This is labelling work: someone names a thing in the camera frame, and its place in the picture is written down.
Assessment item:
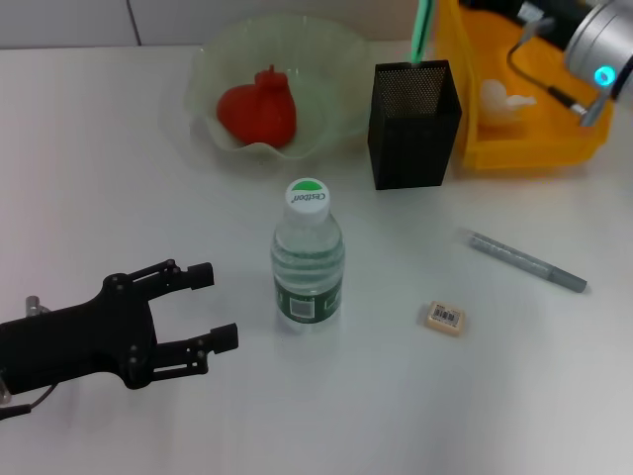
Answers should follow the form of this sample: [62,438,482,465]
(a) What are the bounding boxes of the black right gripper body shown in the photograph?
[462,0,589,48]

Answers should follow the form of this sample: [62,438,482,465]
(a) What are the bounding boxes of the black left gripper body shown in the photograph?
[0,271,160,397]

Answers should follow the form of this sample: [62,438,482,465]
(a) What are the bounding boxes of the white paper ball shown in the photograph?
[480,78,538,128]

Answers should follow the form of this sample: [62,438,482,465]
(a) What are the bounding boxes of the clear green-label water bottle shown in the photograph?
[270,176,346,327]

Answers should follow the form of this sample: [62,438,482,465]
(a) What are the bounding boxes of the mint green utility knife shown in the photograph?
[408,0,437,65]

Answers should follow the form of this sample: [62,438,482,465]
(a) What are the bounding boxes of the red-orange toy fruit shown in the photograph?
[217,63,299,148]

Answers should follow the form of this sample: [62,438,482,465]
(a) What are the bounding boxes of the beige eraser with barcode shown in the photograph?
[424,300,467,337]

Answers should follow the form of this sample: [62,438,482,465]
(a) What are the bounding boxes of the black mesh pen holder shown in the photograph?
[367,59,464,191]

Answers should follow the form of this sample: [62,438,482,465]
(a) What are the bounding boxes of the green glass fruit plate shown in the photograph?
[185,14,370,160]

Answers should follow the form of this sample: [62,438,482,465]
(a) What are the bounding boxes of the grey marker pen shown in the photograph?
[467,230,588,294]

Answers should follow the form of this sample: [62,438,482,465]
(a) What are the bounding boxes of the yellow plastic bin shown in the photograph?
[433,0,617,172]

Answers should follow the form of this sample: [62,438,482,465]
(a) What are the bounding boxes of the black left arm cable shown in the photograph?
[0,383,56,422]

